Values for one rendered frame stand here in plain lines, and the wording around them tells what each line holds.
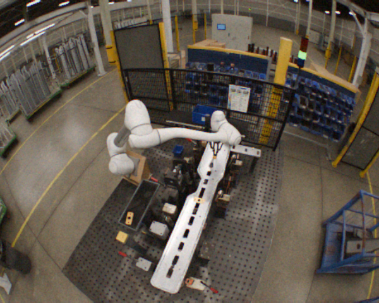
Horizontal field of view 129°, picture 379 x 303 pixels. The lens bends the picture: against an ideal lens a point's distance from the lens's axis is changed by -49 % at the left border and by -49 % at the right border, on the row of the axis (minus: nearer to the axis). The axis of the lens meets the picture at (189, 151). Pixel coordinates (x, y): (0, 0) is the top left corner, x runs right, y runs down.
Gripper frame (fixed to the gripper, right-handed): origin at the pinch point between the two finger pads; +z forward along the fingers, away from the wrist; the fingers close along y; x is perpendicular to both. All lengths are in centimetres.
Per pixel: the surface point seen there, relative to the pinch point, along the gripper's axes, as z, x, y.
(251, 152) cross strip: 4.6, 13.9, 31.6
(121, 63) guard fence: -18, 171, -232
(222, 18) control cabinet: -77, 642, -110
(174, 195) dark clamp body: -3, -52, -17
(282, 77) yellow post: -57, 58, 49
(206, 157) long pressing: 4.6, -4.2, -6.4
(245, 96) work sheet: -30, 55, 17
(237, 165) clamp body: 0.7, -8.1, 21.0
